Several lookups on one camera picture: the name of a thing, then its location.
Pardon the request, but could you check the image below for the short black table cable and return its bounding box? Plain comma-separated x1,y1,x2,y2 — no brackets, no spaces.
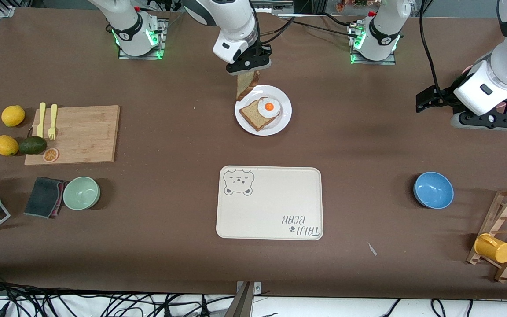
322,12,362,28

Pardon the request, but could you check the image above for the sandwich top bread slice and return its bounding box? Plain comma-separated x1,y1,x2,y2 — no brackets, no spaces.
236,70,261,102

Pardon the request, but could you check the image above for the pink bowl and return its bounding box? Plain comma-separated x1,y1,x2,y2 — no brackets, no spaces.
462,65,507,111

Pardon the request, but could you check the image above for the pale green bowl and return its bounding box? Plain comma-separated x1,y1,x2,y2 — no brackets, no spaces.
62,176,101,211

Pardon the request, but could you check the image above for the cream bear print tray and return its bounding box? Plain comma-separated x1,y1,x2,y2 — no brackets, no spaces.
216,166,324,241

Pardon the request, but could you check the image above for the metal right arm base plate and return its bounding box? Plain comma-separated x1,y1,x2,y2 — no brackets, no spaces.
118,18,167,60

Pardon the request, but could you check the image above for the grey metal equipment box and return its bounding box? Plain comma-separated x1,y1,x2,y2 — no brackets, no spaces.
253,0,294,15

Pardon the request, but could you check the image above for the yellow plastic knife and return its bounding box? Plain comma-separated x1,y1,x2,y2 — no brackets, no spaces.
37,102,47,138

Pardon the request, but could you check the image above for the wooden mug rack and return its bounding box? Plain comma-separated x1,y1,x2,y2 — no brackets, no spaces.
466,186,507,283

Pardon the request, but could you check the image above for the wooden cutting board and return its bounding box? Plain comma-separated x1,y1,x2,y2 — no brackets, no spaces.
24,105,121,166

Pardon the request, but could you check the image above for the yellow mug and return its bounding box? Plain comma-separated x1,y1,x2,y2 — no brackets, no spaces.
474,233,507,264

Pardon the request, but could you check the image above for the long black table cable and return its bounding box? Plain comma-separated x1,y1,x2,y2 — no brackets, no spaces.
280,17,355,38

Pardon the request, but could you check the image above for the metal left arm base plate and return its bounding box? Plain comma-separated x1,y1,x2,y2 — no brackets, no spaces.
348,22,397,66

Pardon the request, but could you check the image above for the dark grey folded cloth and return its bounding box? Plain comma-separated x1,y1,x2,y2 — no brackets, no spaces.
23,177,68,219

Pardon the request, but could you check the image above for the yellow lemon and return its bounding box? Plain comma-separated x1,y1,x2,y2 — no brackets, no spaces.
1,105,26,128
0,135,19,156

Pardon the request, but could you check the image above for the blue bowl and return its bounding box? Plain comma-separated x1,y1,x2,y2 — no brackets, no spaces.
413,171,455,210

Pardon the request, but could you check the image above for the dark green avocado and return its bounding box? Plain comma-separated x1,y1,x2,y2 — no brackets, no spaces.
18,136,47,155

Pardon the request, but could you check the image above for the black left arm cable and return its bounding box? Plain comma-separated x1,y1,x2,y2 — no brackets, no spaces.
419,0,443,102

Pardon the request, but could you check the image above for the yellow plastic fork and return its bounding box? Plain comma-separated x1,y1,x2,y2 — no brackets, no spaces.
48,104,58,141

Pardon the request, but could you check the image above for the toy fried egg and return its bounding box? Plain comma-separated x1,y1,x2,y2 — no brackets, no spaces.
257,97,281,118

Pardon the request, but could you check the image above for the grey metal table bracket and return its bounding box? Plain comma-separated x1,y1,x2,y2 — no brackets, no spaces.
224,281,262,317

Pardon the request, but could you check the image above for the white round plate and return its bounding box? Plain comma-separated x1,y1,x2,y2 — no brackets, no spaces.
235,85,292,136

